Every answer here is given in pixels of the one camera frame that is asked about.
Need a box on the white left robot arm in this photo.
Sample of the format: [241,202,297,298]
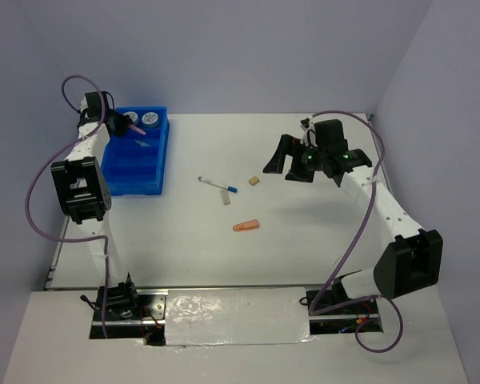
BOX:
[50,91,141,321]

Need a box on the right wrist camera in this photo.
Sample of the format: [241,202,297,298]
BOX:
[300,117,317,146]

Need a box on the orange pen cap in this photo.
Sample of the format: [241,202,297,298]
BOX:
[233,219,260,232]

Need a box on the grey eraser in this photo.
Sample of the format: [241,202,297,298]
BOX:
[220,190,230,206]

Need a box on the white marker blue cap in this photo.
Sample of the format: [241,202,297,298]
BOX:
[198,176,238,193]

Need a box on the blue plastic divided bin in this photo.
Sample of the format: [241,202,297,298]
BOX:
[101,106,170,196]

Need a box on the light blue pen cap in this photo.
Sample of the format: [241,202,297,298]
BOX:
[134,140,151,147]

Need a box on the silver foil tape sheet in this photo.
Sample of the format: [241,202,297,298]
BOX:
[165,287,314,346]

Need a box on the tan eraser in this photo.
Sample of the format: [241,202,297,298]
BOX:
[248,176,260,186]

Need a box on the pink pen cap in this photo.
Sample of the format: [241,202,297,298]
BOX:
[129,125,146,136]

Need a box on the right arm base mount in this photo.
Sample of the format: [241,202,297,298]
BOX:
[299,279,381,333]

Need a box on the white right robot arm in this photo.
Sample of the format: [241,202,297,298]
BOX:
[263,118,443,315]

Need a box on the blue jar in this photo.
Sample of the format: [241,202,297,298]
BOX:
[141,111,160,129]
[123,110,139,126]

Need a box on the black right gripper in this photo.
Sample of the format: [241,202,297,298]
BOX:
[263,134,327,183]

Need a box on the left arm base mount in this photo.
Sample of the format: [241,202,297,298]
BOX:
[80,277,167,346]

